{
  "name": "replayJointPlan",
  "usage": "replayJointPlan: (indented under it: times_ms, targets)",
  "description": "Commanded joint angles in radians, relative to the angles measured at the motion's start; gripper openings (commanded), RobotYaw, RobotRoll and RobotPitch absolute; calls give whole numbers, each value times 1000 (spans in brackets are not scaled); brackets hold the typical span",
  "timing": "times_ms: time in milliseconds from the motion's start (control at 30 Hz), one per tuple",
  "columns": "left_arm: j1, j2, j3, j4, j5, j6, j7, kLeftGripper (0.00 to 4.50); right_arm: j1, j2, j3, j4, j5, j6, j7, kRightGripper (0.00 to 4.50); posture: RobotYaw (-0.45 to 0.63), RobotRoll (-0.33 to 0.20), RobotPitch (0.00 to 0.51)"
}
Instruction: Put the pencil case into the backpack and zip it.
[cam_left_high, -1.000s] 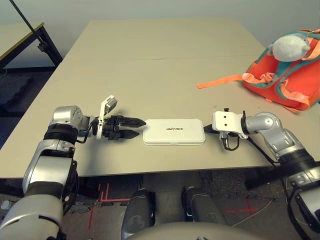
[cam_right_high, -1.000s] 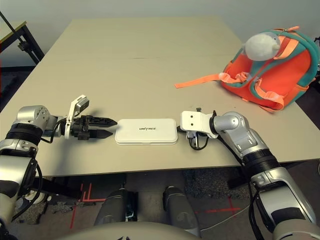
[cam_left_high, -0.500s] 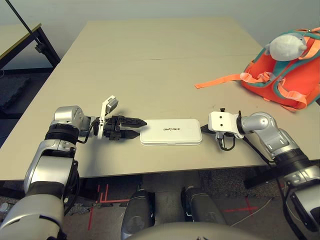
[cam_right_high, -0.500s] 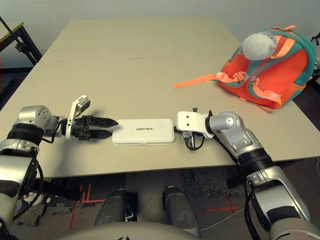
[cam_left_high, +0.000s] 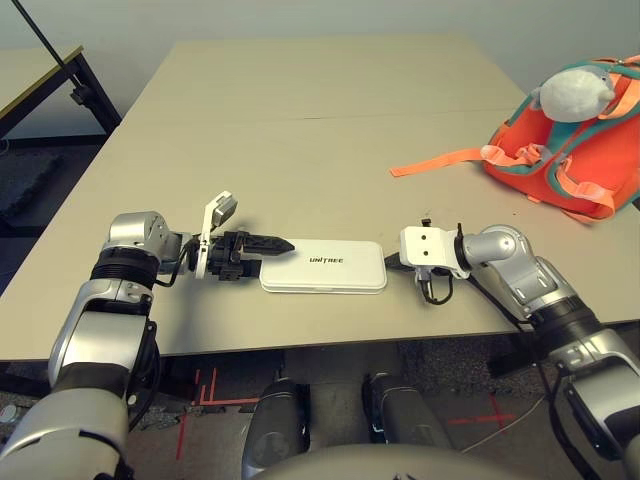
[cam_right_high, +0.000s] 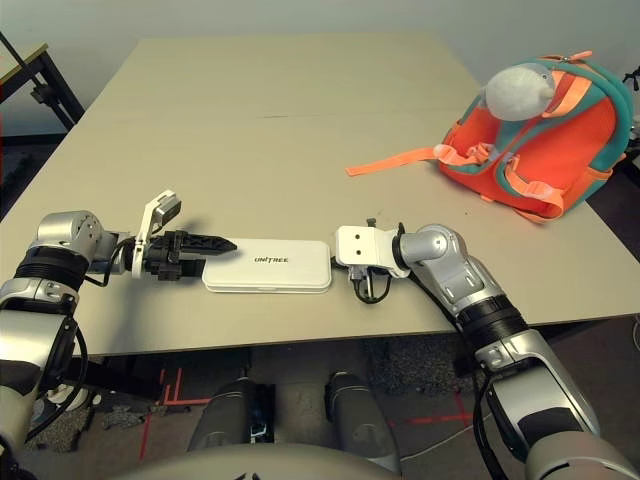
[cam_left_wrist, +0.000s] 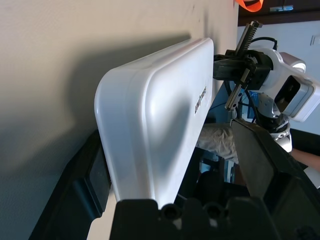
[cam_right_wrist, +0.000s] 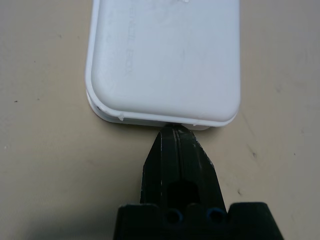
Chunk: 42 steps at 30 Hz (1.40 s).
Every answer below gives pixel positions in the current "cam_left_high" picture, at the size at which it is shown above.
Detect dark foam floor mat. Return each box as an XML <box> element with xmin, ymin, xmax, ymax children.
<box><xmin>0</xmin><ymin>152</ymin><xmax>65</xmax><ymax>222</ymax></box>

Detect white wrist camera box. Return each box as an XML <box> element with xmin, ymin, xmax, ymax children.
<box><xmin>192</xmin><ymin>191</ymin><xmax>240</xmax><ymax>280</ymax></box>
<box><xmin>398</xmin><ymin>225</ymin><xmax>472</xmax><ymax>279</ymax></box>

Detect grey robot leg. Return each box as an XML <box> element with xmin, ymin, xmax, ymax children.
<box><xmin>241</xmin><ymin>378</ymin><xmax>314</xmax><ymax>480</ymax></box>
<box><xmin>362</xmin><ymin>372</ymin><xmax>454</xmax><ymax>451</ymax></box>

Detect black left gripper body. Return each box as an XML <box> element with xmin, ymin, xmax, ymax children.
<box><xmin>207</xmin><ymin>230</ymin><xmax>262</xmax><ymax>284</ymax></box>

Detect red floor tape angle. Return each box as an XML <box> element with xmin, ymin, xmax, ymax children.
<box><xmin>174</xmin><ymin>368</ymin><xmax>261</xmax><ymax>461</ymax></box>

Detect white floor cable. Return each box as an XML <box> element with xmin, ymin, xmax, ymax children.
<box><xmin>459</xmin><ymin>393</ymin><xmax>547</xmax><ymax>454</ymax></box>

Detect black table base foot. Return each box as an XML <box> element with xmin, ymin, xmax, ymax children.
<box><xmin>487</xmin><ymin>330</ymin><xmax>552</xmax><ymax>379</ymax></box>

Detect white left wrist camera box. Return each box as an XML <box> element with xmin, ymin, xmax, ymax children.
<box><xmin>192</xmin><ymin>191</ymin><xmax>240</xmax><ymax>280</ymax></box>

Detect white Unitree pencil case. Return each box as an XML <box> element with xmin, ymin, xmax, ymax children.
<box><xmin>259</xmin><ymin>237</ymin><xmax>389</xmax><ymax>296</ymax></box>

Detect black framed side table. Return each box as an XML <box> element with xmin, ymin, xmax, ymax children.
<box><xmin>0</xmin><ymin>45</ymin><xmax>123</xmax><ymax>147</ymax></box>

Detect grey right robot leg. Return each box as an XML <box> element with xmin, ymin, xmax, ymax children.
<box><xmin>362</xmin><ymin>372</ymin><xmax>454</xmax><ymax>451</ymax></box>

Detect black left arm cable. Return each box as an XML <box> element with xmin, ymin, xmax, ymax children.
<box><xmin>153</xmin><ymin>243</ymin><xmax>202</xmax><ymax>289</ymax></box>

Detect grey robot torso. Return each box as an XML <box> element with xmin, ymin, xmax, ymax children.
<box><xmin>249</xmin><ymin>443</ymin><xmax>507</xmax><ymax>480</ymax></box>

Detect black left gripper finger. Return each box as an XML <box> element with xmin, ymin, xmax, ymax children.
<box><xmin>242</xmin><ymin>233</ymin><xmax>297</xmax><ymax>259</ymax></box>

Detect thin black pole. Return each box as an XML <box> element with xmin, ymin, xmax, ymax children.
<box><xmin>10</xmin><ymin>0</ymin><xmax>67</xmax><ymax>70</ymax></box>

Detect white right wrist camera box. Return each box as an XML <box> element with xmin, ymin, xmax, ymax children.
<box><xmin>398</xmin><ymin>225</ymin><xmax>472</xmax><ymax>279</ymax></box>

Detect grey left robot leg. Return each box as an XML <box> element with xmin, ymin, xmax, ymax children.
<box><xmin>241</xmin><ymin>378</ymin><xmax>314</xmax><ymax>480</ymax></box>

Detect orange and teal backpack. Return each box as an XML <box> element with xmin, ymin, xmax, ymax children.
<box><xmin>389</xmin><ymin>54</ymin><xmax>640</xmax><ymax>225</ymax></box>

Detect grey white plush toy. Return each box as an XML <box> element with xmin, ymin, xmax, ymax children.
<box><xmin>530</xmin><ymin>68</ymin><xmax>617</xmax><ymax>124</ymax></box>

